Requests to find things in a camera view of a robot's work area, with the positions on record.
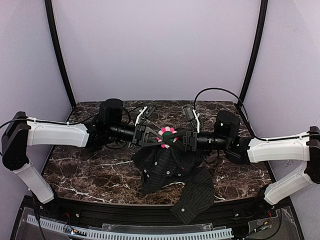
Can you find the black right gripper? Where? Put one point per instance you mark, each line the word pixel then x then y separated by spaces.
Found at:
pixel 190 139

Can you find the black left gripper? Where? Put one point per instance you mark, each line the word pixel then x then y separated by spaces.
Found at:
pixel 139 135

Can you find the pink white beaded brooch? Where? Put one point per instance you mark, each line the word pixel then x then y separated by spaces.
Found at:
pixel 167 131

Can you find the black pinstriped garment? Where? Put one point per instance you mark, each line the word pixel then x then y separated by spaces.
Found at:
pixel 160 167

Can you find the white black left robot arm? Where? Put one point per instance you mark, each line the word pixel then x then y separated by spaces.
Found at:
pixel 23 131

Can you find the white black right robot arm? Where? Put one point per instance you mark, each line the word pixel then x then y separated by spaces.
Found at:
pixel 304 147

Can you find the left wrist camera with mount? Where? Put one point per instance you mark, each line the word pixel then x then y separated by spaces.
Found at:
pixel 144 114

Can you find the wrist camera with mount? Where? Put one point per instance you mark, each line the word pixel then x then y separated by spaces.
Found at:
pixel 144 114
pixel 192 117

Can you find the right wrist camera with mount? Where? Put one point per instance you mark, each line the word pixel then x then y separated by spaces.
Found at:
pixel 192 117

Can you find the black front frame rail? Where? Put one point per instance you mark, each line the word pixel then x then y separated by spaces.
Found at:
pixel 231 213

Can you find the white slotted cable duct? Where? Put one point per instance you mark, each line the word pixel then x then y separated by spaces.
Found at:
pixel 131 232

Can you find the black right corner frame post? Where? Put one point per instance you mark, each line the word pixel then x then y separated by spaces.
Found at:
pixel 255 50

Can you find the black corner frame post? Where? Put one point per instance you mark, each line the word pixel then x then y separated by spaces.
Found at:
pixel 58 51
pixel 255 50

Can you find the black left corner frame post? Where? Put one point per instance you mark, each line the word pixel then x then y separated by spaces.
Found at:
pixel 58 51

